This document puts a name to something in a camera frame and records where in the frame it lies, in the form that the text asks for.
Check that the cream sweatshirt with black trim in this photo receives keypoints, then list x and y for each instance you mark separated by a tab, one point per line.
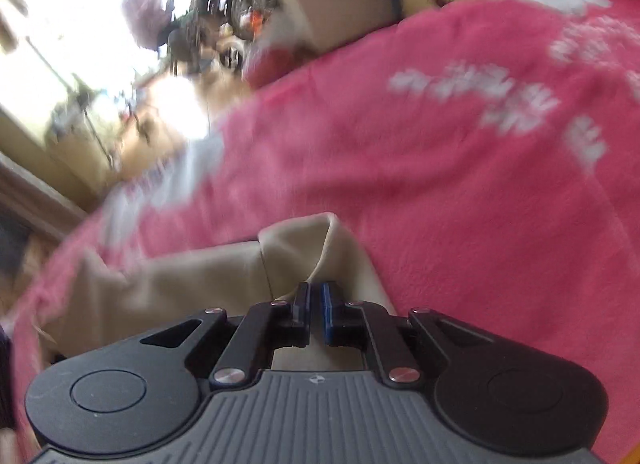
200	274

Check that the beige curtain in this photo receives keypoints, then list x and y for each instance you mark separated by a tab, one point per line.
35	199

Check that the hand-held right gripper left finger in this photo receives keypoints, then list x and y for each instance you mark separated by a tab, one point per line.
301	311

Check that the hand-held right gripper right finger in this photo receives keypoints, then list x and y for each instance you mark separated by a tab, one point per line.
328	314

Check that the pink floral blanket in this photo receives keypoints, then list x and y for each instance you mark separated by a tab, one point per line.
450	194

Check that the red plastic bag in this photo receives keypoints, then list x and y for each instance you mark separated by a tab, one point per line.
270	66

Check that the folding table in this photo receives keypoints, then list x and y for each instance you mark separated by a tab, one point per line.
80	94

